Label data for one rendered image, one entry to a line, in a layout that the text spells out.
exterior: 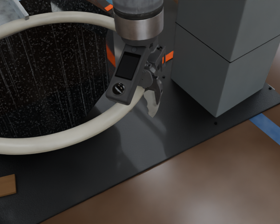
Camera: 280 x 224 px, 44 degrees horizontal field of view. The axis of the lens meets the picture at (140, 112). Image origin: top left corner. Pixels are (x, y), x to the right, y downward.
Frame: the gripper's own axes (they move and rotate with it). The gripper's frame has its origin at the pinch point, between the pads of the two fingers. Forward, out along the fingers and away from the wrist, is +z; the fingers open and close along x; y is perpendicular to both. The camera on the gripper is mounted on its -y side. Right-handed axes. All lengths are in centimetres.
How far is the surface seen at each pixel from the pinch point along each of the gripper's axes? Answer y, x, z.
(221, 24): 90, 0, 30
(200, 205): 36, -11, 92
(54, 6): 47, 55, 7
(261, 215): 41, -38, 94
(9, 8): 18, 47, -8
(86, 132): -15.4, 3.8, -7.9
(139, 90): -1.6, -1.0, -8.3
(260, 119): 98, -28, 90
